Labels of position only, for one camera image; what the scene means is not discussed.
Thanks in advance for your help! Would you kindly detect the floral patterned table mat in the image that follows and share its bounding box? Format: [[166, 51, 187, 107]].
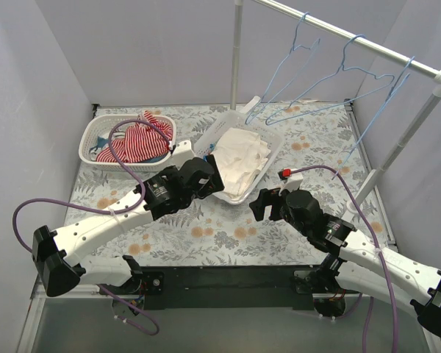
[[71, 103, 394, 265]]

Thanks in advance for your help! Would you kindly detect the cream white garment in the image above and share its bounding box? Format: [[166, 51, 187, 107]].
[[211, 128, 270, 200]]

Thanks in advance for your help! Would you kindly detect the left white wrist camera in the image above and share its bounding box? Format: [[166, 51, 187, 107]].
[[168, 140, 196, 168]]

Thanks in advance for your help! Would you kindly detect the white oval laundry basket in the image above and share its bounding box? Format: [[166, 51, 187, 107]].
[[79, 110, 176, 171]]

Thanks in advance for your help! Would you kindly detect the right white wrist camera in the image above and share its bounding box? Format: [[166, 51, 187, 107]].
[[278, 168, 304, 193]]

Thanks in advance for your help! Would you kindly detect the red white striped tank top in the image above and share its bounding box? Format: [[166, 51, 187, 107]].
[[112, 110, 173, 164]]

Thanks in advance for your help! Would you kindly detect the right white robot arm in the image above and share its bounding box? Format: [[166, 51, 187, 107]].
[[249, 188, 441, 338]]

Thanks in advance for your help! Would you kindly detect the light blue hanger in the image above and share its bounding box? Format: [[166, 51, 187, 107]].
[[331, 56, 415, 179], [245, 13, 321, 125], [265, 35, 396, 126]]

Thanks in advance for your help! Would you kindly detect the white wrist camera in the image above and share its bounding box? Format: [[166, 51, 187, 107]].
[[278, 168, 304, 193], [168, 140, 196, 168]]

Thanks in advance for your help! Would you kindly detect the white rectangular laundry basket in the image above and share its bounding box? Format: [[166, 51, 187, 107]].
[[193, 110, 284, 204]]

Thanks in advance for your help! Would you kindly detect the colourful blue orange garment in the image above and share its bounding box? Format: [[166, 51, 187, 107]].
[[207, 144, 215, 155]]

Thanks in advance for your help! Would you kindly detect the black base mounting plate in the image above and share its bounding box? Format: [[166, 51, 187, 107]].
[[98, 264, 357, 319]]

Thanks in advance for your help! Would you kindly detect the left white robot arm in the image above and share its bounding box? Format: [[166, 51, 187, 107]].
[[32, 155, 224, 297]]

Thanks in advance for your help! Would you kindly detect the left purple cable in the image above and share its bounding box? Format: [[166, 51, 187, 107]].
[[13, 120, 176, 336]]

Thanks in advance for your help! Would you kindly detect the silver white clothes rack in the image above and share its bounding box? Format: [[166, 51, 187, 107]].
[[230, 1, 441, 204]]

